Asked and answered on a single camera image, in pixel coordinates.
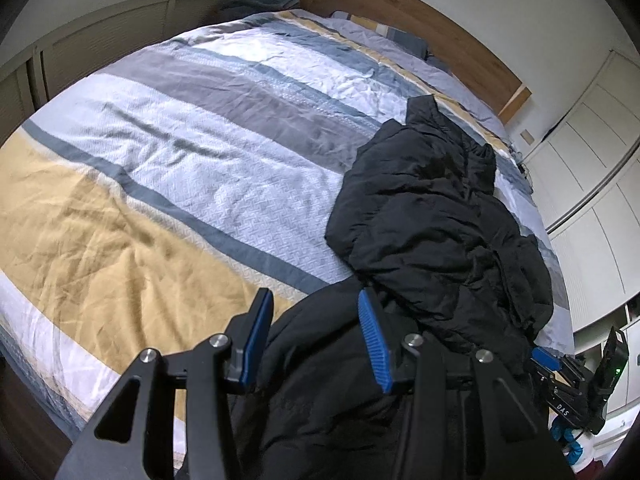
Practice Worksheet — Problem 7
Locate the wooden headboard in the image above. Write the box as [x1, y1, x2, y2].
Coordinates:
[299, 0, 532, 126]

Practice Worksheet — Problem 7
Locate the striped duvet cover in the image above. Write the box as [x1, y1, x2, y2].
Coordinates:
[0, 10, 573, 411]

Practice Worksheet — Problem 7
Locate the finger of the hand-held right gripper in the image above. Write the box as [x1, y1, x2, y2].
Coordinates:
[530, 346, 587, 392]

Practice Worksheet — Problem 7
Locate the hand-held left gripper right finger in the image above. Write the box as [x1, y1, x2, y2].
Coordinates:
[357, 289, 576, 480]

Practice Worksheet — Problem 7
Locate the folded blue cloth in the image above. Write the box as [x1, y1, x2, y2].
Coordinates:
[220, 0, 301, 13]

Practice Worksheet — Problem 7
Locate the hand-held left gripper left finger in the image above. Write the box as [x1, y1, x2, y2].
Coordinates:
[54, 287, 275, 480]

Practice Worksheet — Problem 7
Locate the black puffer jacket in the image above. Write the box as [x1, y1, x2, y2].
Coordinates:
[227, 95, 555, 480]

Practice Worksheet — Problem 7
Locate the grey blue pillow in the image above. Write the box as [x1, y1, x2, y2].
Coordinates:
[385, 27, 434, 59]

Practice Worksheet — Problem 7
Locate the lavender pillow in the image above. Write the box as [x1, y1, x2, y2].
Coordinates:
[330, 10, 401, 41]

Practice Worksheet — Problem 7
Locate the white wardrobe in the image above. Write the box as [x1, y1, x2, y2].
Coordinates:
[520, 50, 640, 411]

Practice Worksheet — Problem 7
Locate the blue and white object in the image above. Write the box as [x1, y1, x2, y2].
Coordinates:
[550, 420, 598, 471]

